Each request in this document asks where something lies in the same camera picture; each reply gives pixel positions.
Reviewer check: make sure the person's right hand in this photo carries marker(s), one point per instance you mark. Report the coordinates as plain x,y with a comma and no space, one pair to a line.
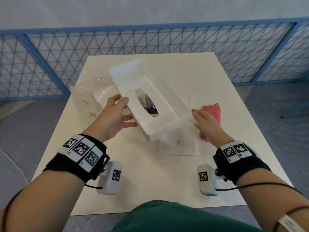
210,128

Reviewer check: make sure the person's left hand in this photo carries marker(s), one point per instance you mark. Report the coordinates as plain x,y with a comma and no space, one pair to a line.
108,123

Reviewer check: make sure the pink cleaning cloth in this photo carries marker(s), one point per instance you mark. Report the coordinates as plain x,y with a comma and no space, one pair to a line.
213,111

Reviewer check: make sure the white box bottom lid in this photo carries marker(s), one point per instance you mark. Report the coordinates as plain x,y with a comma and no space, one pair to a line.
186,147

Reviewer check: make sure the clear plastic tissue packet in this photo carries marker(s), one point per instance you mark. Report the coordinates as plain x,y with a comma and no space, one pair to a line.
84,94

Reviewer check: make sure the white tissue box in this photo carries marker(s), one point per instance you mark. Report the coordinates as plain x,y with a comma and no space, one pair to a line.
164,94

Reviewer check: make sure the person's left forearm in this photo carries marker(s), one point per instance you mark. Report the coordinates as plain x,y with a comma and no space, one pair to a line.
41,205

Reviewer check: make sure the person's right forearm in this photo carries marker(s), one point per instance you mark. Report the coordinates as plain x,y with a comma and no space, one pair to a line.
265,202

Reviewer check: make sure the black right wristband with markers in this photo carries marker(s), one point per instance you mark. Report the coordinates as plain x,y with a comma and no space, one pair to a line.
246,169

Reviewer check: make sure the black wristband with markers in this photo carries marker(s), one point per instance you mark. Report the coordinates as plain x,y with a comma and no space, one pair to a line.
246,169
62,166

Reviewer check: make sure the black left wristband with markers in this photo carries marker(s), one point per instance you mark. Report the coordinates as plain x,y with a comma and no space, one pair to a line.
62,166

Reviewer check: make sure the green shirt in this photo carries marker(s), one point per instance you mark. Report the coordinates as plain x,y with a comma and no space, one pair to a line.
183,217

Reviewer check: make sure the blue mesh fence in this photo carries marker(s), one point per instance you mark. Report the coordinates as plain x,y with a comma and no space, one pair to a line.
144,26

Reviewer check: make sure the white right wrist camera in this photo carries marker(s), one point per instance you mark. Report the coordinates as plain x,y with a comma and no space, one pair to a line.
207,188

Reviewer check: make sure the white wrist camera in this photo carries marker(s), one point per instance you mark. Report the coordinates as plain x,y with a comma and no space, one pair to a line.
108,186
207,188

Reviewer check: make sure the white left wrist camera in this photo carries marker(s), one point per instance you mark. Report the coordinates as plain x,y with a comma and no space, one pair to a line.
108,186

